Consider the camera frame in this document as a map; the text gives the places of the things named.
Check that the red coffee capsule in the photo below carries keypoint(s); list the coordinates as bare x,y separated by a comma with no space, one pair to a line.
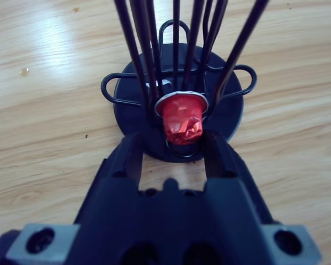
179,116

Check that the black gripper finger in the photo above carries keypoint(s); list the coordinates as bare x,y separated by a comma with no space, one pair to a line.
223,160
127,160

